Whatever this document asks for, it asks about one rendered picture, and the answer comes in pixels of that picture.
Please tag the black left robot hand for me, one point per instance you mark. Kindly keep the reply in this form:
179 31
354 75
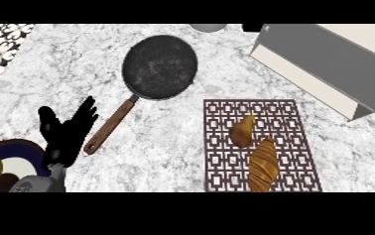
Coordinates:
65 136

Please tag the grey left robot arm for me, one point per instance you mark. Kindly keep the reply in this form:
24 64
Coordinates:
43 181

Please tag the golden brown croissant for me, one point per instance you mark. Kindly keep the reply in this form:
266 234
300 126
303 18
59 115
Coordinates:
263 165

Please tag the brown patterned placemat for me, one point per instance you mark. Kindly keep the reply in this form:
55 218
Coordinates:
292 140

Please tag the grey tiered shelf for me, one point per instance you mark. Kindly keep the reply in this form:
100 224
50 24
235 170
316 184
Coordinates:
318 63

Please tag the dark blue white plate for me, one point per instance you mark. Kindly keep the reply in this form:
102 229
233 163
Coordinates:
16 159

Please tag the black white patterned cloth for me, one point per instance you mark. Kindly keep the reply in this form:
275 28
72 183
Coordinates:
10 40

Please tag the brown potato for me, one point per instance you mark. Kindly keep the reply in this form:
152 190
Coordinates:
242 131

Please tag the grey round object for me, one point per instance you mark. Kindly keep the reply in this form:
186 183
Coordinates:
208 27

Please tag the black object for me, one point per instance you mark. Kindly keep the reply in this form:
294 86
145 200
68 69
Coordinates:
251 27

